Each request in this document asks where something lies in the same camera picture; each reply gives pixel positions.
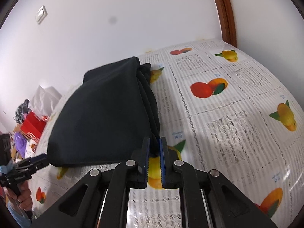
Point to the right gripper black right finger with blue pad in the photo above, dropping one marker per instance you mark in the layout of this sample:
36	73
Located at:
207	199

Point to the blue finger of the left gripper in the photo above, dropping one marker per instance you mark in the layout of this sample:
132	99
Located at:
35	158

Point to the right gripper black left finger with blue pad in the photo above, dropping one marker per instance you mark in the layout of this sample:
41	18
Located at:
100	198

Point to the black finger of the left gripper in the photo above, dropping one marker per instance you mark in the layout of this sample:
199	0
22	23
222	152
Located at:
36	165

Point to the black long-sleeve sweatshirt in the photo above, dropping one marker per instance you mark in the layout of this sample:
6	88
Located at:
107	117

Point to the plaid clothes in bag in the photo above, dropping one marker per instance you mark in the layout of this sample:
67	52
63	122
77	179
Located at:
22	111

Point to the person's left hand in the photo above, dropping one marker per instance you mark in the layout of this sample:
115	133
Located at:
21	202

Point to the purple plush toy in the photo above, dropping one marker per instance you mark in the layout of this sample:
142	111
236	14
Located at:
20	143

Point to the red paper shopping bag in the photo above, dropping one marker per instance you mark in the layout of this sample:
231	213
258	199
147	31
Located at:
33	126

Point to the blue jeans of person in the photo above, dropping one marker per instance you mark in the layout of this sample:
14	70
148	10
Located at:
22	222

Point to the white paper shopping bag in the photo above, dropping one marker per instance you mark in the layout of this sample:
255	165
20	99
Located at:
44	101

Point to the fruit print white tablecloth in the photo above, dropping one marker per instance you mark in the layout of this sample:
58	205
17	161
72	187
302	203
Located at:
236	117

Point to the white wall light switch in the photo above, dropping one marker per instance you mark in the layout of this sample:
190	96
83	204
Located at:
41	14

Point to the brown wooden door frame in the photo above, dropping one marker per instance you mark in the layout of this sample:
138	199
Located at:
226	19

